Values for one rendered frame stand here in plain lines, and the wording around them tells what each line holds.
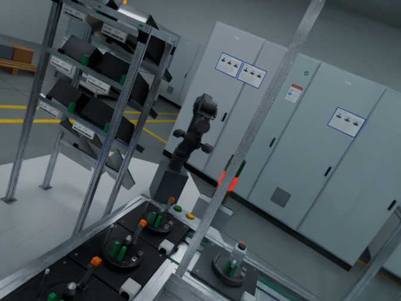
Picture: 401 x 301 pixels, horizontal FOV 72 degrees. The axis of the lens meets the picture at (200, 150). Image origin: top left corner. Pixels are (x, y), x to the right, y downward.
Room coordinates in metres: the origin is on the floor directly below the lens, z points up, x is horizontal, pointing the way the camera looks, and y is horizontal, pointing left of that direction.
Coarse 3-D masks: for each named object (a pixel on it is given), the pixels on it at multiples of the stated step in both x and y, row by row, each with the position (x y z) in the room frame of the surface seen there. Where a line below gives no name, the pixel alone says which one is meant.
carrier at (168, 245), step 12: (144, 204) 1.09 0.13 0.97; (132, 216) 0.97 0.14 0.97; (144, 216) 0.98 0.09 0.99; (156, 216) 0.98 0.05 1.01; (168, 216) 1.08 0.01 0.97; (132, 228) 0.90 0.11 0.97; (144, 228) 0.92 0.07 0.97; (156, 228) 0.94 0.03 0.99; (168, 228) 0.97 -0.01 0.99; (180, 228) 1.03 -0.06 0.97; (144, 240) 0.87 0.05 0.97; (156, 240) 0.89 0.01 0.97; (168, 240) 0.92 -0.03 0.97; (180, 240) 0.97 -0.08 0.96; (168, 252) 0.85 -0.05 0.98
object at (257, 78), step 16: (272, 48) 4.03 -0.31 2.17; (256, 64) 4.07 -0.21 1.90; (272, 64) 4.00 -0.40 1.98; (240, 80) 4.10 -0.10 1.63; (256, 80) 4.03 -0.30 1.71; (240, 96) 4.07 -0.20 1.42; (256, 96) 4.00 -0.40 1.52; (240, 112) 4.03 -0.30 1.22; (224, 128) 4.07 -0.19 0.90; (240, 128) 4.00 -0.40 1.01; (224, 144) 4.04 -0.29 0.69; (224, 160) 4.00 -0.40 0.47; (208, 176) 4.06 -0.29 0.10
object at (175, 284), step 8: (184, 240) 1.04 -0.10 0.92; (184, 248) 0.99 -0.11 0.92; (168, 256) 0.87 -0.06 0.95; (176, 256) 0.93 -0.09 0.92; (176, 264) 0.85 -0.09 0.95; (168, 280) 0.78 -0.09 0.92; (176, 280) 0.78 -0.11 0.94; (184, 280) 0.77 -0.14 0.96; (168, 288) 0.78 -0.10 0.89; (176, 288) 0.78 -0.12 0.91; (184, 288) 0.77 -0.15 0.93; (192, 288) 0.77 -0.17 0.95; (200, 288) 0.77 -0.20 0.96; (168, 296) 0.78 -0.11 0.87; (176, 296) 0.78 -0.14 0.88; (184, 296) 0.77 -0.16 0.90; (192, 296) 0.76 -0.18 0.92; (200, 296) 0.76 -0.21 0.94; (208, 296) 0.75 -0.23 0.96
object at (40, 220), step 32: (32, 160) 1.21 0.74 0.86; (64, 160) 1.34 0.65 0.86; (0, 192) 0.90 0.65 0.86; (32, 192) 0.98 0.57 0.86; (64, 192) 1.08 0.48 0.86; (96, 192) 1.18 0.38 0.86; (0, 224) 0.76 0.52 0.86; (32, 224) 0.82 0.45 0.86; (64, 224) 0.89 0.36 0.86; (0, 256) 0.65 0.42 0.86; (32, 256) 0.70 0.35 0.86
